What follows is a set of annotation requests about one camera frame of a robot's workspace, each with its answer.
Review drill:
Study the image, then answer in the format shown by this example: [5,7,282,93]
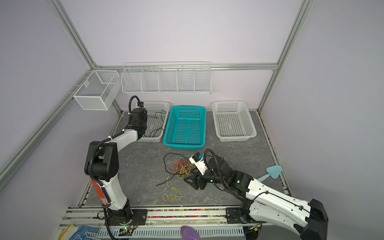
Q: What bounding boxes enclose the black cable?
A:
[146,109,167,139]

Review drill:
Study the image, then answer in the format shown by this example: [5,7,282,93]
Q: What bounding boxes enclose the cable bundle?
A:
[155,152,199,187]

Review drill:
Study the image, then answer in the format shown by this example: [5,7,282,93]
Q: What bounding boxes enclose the yellow cable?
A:
[161,179,184,202]

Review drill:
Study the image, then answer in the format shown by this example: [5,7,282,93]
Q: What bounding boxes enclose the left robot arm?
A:
[84,96,148,225]

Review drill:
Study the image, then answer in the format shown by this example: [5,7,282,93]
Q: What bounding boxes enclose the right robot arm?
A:
[184,149,329,240]

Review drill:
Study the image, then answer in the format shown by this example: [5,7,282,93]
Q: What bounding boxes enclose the left white plastic basket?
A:
[120,100,170,145]

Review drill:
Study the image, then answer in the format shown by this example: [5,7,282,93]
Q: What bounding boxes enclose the white plastic basket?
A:
[120,100,170,145]
[212,101,257,142]

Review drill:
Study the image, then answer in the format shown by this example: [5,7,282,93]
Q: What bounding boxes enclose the teal plastic basket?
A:
[163,106,207,150]

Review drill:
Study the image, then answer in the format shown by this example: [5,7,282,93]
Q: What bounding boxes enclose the right white plastic basket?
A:
[212,101,257,142]

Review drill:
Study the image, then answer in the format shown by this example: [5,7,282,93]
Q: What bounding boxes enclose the purple object at front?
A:
[181,226,200,240]

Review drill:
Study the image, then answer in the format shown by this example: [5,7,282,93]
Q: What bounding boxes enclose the light blue plastic scraper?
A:
[257,165,283,183]

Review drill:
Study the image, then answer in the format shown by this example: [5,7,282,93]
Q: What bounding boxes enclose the red rubber glove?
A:
[91,181,108,205]

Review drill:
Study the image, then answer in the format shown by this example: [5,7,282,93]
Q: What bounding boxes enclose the blue white work glove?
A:
[69,225,101,240]

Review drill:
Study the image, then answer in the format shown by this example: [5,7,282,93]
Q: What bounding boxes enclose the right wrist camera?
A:
[189,152,208,175]

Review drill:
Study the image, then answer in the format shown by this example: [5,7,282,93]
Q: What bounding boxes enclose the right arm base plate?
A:
[225,207,265,224]

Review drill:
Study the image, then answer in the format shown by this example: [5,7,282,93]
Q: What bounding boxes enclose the white wire wall shelf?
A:
[121,62,212,94]

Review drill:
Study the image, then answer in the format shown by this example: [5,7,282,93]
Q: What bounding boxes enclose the white mesh wall box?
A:
[74,70,122,111]

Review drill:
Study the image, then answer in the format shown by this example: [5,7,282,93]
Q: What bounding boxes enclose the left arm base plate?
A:
[106,209,148,227]

